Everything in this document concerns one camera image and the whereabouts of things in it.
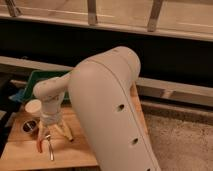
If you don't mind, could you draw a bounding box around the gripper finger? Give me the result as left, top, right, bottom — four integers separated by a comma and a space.
55, 123, 67, 136
37, 123, 47, 143

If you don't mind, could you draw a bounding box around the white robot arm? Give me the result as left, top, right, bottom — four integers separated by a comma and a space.
33, 46, 161, 171

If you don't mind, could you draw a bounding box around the white paper cup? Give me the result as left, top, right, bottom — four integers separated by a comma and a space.
25, 99, 41, 117

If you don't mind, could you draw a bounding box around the yellow banana toy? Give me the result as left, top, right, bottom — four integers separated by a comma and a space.
63, 123, 74, 141

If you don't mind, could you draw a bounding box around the red chili pepper toy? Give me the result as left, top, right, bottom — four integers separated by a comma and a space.
36, 140, 43, 153

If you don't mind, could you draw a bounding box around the blue object at table edge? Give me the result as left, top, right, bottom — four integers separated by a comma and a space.
9, 89, 24, 102

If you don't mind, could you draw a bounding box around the green plastic tray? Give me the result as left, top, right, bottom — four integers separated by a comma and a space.
22, 70, 68, 102

